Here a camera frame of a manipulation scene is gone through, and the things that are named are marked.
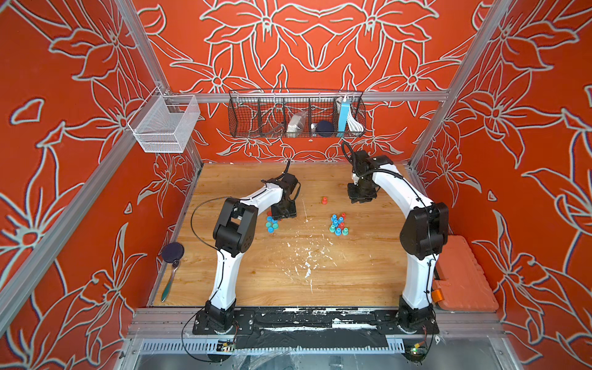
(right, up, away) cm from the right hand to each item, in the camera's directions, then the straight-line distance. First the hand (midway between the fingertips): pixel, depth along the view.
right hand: (351, 198), depth 91 cm
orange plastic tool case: (+33, -28, -15) cm, 46 cm away
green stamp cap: (-34, -12, +6) cm, 37 cm away
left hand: (-25, -8, +9) cm, 28 cm away
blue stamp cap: (-34, -9, +6) cm, 36 cm away
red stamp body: (-9, -2, +13) cm, 16 cm away
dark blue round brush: (-73, -22, 0) cm, 76 cm away
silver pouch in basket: (-22, +31, +1) cm, 38 cm away
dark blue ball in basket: (-10, +30, +6) cm, 32 cm away
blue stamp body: (-6, -8, +5) cm, 12 cm away
